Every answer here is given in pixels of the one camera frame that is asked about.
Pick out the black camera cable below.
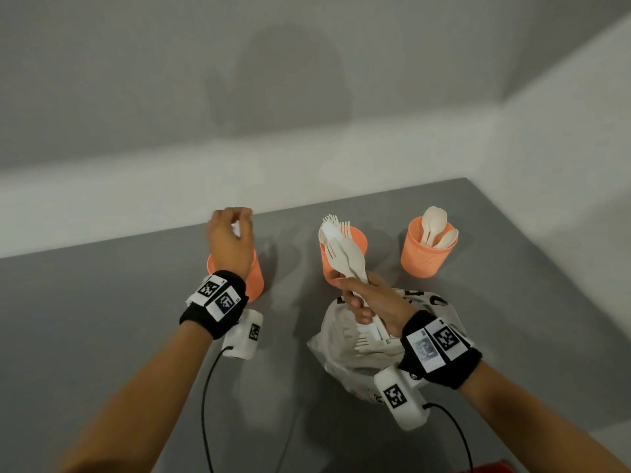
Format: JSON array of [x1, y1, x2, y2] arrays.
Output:
[[200, 345, 233, 473], [423, 402, 475, 473]]

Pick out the person's right hand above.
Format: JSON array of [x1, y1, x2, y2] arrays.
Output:
[[329, 271, 420, 339]]

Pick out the person's left hand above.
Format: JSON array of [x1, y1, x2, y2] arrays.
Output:
[[206, 207, 256, 281]]

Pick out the clear plastic bag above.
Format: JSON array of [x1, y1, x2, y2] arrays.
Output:
[[306, 288, 477, 405]]

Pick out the orange mesh cup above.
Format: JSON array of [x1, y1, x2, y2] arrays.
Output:
[[319, 226, 369, 289], [400, 215, 457, 279], [206, 248, 265, 304]]

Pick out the black marker wristband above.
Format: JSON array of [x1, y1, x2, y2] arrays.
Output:
[[398, 309, 484, 391], [179, 270, 249, 340]]

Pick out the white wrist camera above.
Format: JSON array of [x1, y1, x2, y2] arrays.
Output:
[[373, 365, 431, 432], [222, 309, 264, 361]]

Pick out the person's right forearm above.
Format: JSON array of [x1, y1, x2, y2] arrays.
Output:
[[458, 360, 631, 473]]

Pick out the red round object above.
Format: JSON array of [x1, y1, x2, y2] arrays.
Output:
[[463, 457, 519, 473]]

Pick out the person's left forearm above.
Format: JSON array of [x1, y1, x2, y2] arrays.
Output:
[[57, 319, 214, 473]]

